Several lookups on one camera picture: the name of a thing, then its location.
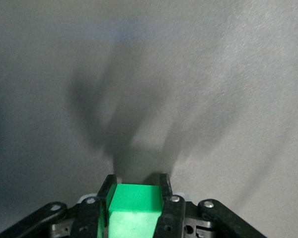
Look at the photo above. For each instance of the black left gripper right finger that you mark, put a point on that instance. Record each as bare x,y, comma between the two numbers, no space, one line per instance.
172,215

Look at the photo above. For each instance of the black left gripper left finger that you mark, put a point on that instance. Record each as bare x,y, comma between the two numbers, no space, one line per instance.
89,213

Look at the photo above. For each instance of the green cube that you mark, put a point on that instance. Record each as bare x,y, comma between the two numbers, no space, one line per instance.
134,198

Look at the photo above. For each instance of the dark grey table mat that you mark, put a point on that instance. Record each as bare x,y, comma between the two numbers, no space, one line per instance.
213,74

